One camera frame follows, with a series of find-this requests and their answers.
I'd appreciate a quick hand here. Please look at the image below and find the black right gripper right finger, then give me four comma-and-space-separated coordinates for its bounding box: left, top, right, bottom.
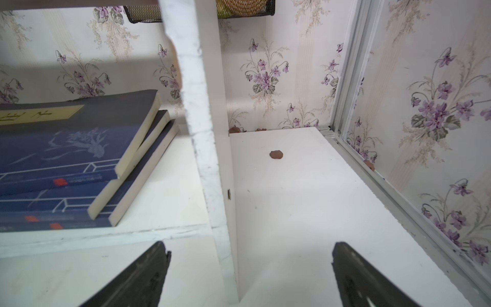
332, 242, 418, 306

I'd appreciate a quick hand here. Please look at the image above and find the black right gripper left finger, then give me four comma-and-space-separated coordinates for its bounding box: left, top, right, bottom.
81, 241, 171, 307

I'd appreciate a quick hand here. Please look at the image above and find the white wooden bookshelf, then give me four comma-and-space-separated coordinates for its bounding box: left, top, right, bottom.
1, 1, 239, 306

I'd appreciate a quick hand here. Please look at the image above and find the dark blue book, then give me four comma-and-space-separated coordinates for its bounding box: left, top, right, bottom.
1, 120, 178, 233
1, 110, 178, 232
1, 90, 161, 194

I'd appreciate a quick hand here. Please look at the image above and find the small brown pellet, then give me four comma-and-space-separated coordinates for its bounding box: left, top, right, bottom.
269, 150, 284, 160

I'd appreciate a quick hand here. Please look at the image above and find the black mesh basket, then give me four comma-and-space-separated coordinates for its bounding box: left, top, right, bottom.
123, 0, 276, 24

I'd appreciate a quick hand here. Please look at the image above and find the round brown coaster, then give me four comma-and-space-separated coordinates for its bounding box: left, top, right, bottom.
222, 0, 269, 17

